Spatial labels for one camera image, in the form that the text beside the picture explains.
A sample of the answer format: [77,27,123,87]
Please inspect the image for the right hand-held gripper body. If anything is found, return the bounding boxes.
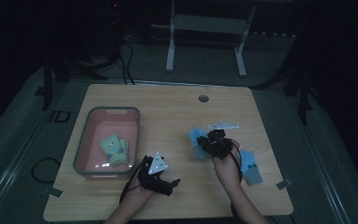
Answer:
[201,121,241,161]

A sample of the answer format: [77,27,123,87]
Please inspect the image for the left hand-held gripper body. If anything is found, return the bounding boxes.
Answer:
[136,151,174,197]

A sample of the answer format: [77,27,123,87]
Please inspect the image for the green mitten with face print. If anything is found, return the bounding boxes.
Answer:
[99,133,123,161]

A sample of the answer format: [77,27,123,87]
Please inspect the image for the pink plastic basin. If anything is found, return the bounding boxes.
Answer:
[72,105,142,181]

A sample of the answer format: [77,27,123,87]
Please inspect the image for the person's left hand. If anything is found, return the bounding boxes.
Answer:
[126,180,155,204]

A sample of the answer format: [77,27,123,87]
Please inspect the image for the person's right hand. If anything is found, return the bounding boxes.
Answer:
[211,138,242,189]

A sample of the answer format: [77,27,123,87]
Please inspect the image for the grey tape piece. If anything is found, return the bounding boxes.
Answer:
[48,187,64,199]
[275,178,293,190]

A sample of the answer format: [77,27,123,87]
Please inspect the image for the dark metal stand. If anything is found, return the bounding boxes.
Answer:
[251,31,323,126]

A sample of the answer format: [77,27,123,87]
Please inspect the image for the white metal stand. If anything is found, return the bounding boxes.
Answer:
[165,0,257,78]

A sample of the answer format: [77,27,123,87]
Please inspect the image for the black tripod stand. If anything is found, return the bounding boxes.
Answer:
[41,0,121,112]

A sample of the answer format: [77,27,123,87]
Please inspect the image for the right hand-held gripper cable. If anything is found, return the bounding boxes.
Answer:
[218,138,244,185]

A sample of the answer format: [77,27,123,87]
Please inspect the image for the hand-held gripper cable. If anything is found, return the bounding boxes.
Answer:
[118,155,147,204]
[218,138,244,185]

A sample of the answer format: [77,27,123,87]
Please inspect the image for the left hand-held gripper cable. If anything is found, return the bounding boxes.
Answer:
[118,155,147,204]

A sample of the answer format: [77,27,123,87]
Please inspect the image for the black floor cables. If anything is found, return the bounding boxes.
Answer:
[118,40,136,86]

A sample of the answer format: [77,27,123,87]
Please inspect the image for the black cable loop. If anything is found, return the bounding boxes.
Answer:
[31,156,62,184]

